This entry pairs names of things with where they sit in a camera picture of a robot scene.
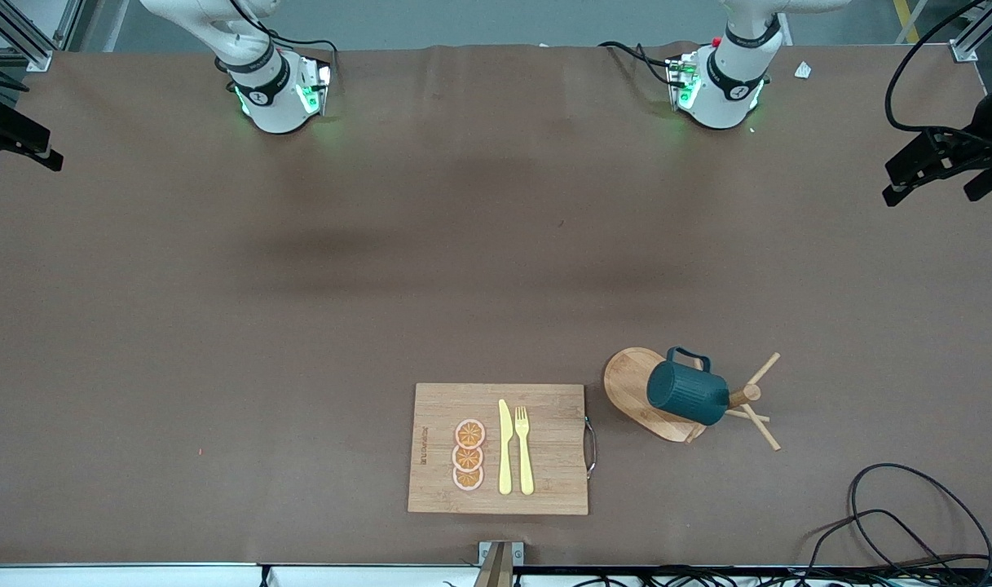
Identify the dark green ribbed cup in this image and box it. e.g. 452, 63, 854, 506
647, 346, 732, 427

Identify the wooden cup rack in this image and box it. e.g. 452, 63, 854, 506
603, 346, 783, 452

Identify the bamboo cutting board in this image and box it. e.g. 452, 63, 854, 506
407, 382, 599, 516

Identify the yellow plastic fork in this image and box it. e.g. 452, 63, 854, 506
515, 406, 536, 497

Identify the yellow plastic knife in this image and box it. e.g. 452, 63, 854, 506
498, 399, 514, 496

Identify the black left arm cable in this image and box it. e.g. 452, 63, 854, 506
884, 0, 992, 156

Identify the aluminium frame profile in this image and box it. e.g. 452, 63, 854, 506
0, 0, 86, 73
949, 0, 992, 63

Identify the black base cable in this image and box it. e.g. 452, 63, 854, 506
597, 41, 681, 87

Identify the metal bracket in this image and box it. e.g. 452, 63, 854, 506
473, 541, 526, 587

